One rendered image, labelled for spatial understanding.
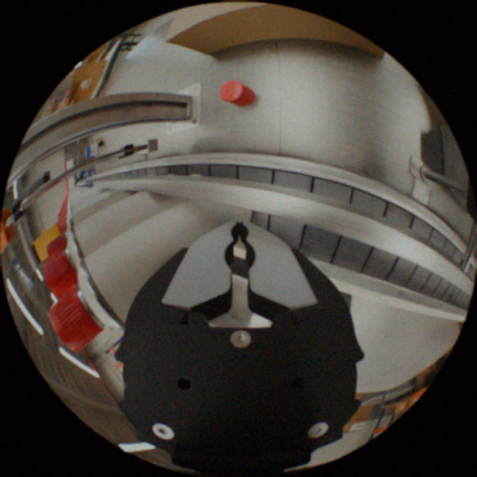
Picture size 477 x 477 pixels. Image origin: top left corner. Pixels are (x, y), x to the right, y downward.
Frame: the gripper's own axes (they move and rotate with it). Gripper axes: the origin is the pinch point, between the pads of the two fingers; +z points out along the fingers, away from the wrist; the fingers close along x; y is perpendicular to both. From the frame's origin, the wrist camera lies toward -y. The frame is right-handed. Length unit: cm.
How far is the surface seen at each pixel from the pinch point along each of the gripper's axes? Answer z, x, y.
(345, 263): -0.2, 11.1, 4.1
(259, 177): 5.1, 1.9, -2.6
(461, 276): -11.8, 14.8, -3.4
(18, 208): -7.8, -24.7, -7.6
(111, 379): -63, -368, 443
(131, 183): 3.1, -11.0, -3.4
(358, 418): -131, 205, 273
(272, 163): 4.7, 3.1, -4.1
